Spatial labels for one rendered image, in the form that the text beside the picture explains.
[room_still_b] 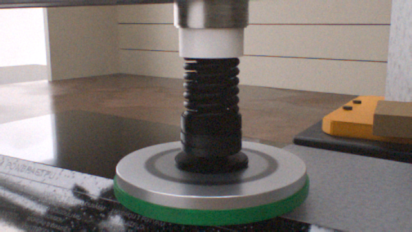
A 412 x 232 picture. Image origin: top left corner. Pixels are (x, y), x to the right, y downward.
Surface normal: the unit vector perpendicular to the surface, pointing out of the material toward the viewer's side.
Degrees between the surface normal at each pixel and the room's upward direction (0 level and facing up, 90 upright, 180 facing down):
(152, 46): 90
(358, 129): 90
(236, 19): 90
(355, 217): 0
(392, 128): 90
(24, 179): 45
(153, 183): 0
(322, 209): 0
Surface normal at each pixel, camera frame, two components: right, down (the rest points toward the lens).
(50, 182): -0.36, -0.57
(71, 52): 0.80, 0.12
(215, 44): 0.11, 0.20
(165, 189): 0.00, -0.98
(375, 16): -0.60, 0.16
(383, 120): -0.37, 0.18
